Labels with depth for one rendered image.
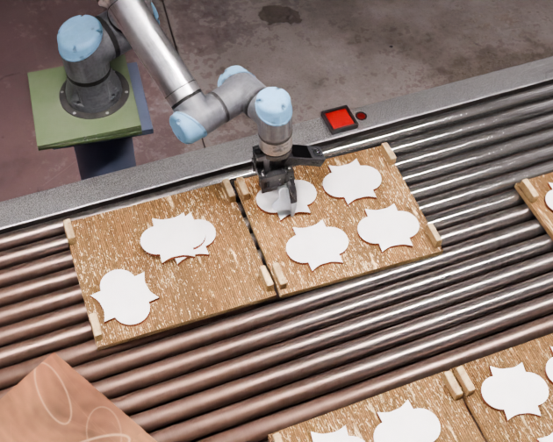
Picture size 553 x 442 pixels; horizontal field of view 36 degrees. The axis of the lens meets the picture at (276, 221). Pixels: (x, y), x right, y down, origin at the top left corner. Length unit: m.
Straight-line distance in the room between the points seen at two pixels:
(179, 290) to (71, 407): 0.39
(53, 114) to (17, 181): 1.08
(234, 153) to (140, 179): 0.25
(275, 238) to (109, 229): 0.39
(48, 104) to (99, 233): 0.50
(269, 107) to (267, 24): 2.22
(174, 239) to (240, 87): 0.39
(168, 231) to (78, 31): 0.57
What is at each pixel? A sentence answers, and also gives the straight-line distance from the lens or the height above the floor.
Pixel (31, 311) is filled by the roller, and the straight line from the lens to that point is 1.96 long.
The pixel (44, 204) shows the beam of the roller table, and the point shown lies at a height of 0.91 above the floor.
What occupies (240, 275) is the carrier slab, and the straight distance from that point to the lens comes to 1.93.
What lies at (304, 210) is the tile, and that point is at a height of 0.95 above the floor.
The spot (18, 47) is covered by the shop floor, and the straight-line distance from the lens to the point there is 3.94.
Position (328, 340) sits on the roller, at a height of 0.91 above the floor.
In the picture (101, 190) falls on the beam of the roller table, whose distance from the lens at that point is 2.12.
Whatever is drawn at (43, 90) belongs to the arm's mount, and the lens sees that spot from 2.41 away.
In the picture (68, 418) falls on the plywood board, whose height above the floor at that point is 1.04.
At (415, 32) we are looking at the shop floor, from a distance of 4.02.
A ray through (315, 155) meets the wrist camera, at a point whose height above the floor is 1.09.
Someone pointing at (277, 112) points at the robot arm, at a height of 1.29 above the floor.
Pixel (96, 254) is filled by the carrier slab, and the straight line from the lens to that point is 1.98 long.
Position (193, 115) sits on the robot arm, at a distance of 1.79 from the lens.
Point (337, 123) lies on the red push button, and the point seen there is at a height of 0.93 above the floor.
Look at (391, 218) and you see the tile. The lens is 2.05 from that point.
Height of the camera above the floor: 2.55
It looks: 53 degrees down
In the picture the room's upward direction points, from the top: 4 degrees clockwise
